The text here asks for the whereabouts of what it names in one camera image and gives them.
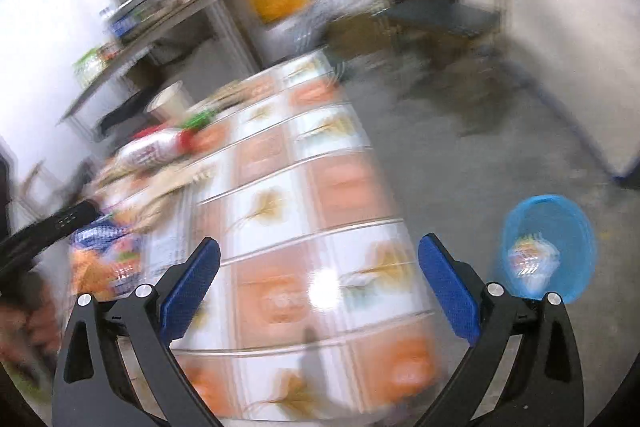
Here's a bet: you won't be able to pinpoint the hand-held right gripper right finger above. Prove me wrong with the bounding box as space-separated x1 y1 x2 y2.
415 233 586 427

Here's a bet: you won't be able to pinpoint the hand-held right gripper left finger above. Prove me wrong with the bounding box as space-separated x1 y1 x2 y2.
51 236 223 427

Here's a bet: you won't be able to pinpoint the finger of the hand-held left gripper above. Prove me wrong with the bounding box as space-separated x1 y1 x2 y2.
0 199 104 276

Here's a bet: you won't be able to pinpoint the purple chip bag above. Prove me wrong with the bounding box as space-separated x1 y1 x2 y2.
67 207 151 303

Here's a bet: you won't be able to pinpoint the white printed packet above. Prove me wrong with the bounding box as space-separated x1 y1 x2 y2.
506 232 561 293

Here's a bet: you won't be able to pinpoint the blue plastic wastebasket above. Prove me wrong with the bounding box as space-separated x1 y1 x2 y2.
492 193 598 303

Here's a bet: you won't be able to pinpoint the person's left hand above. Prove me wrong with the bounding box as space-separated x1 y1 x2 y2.
0 302 61 373

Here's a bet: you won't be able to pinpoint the large yellow snack packet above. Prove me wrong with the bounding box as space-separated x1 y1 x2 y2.
95 157 211 228

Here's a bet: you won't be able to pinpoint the white yogurt bottle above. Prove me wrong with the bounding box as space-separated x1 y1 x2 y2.
117 127 201 170

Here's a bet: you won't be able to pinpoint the black clothes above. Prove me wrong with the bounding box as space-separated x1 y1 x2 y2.
97 92 151 132

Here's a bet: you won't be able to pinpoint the green white food packet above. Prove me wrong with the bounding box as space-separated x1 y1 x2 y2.
72 47 108 85

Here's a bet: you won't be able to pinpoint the paper cup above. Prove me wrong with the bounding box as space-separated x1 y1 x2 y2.
145 81 193 122

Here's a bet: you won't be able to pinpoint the small green packet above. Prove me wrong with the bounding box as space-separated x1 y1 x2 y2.
182 111 218 132

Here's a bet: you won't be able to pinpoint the long side table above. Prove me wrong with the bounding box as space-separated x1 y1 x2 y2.
57 0 261 142

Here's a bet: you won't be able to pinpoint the wooden chair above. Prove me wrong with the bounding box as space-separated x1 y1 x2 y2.
377 0 508 72

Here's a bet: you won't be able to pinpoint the clear plastic bag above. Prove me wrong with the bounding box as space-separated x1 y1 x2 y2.
305 0 386 28

